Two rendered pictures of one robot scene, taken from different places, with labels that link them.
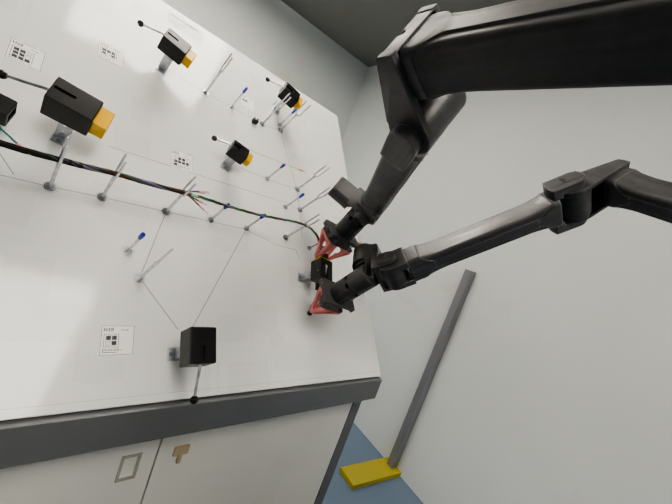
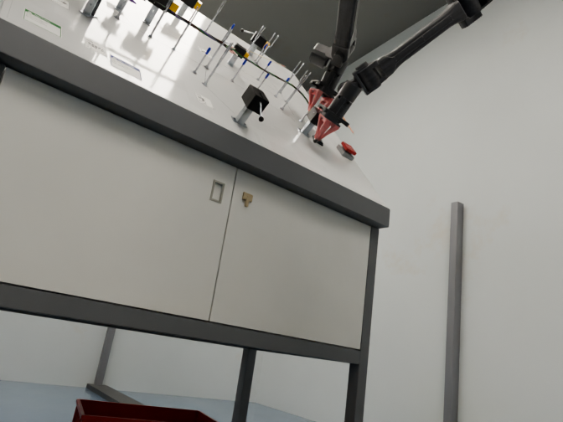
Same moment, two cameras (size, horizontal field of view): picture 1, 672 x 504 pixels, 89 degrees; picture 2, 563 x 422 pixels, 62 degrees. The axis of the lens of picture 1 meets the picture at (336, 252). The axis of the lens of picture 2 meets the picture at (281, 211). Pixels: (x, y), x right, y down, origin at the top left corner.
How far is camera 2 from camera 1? 1.07 m
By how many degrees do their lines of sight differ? 24
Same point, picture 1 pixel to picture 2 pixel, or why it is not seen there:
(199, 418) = (260, 157)
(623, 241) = not seen: outside the picture
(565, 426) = not seen: outside the picture
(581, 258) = (546, 141)
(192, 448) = (254, 202)
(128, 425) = (222, 136)
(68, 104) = not seen: outside the picture
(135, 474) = (221, 200)
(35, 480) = (171, 167)
